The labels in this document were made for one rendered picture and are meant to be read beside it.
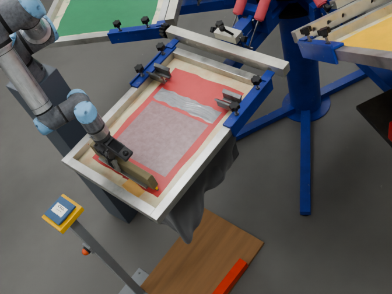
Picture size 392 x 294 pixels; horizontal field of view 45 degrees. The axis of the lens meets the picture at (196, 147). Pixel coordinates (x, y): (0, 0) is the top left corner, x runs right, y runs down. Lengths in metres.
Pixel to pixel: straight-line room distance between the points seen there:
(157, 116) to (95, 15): 0.97
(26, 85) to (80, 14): 1.27
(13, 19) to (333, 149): 2.04
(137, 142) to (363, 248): 1.35
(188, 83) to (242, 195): 0.96
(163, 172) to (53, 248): 1.43
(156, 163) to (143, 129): 0.21
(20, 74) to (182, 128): 0.71
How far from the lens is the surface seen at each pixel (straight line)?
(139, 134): 2.11
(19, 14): 1.73
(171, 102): 2.16
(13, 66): 1.77
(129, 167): 1.88
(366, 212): 2.81
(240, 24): 2.31
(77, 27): 2.89
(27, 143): 3.89
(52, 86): 2.25
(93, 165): 2.10
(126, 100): 2.23
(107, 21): 2.82
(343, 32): 2.01
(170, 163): 1.95
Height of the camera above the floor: 2.46
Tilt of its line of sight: 50 degrees down
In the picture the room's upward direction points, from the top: 23 degrees counter-clockwise
